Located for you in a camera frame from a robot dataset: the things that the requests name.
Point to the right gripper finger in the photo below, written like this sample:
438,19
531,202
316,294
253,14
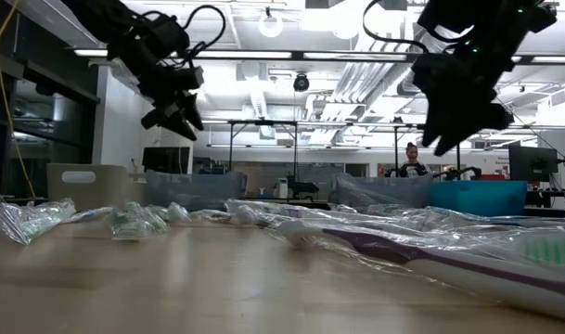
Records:
477,123
435,127

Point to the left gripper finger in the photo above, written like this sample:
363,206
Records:
175,123
191,109

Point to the black monitor on arm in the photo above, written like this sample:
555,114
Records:
532,162

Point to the black background robot arm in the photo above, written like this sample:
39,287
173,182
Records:
303,188

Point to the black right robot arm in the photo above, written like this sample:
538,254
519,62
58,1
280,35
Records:
495,18

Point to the person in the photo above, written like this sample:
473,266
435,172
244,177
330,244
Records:
412,169

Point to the red box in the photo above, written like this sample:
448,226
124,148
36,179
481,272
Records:
488,177

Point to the smoky transparent plastic bin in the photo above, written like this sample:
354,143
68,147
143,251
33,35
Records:
379,195
194,192

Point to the teal plastic bin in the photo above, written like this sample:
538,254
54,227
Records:
477,199

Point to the green toothbrush in clear wrapper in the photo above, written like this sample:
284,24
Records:
177,212
551,248
31,222
133,222

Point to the white plastic bin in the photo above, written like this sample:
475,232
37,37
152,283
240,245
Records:
106,190

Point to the round white ceiling lamp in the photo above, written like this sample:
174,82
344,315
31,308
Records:
262,25

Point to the black ceiling spotlight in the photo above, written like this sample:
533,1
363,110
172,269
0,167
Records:
301,83

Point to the white background device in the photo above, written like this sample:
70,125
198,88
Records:
282,189

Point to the blue toothbrush in clear wrapper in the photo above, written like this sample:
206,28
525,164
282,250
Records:
89,214

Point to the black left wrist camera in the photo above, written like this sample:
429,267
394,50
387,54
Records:
189,78

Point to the black wall monitor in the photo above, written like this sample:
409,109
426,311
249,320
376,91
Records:
166,160

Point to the black metal stand frame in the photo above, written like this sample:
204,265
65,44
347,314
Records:
263,122
396,148

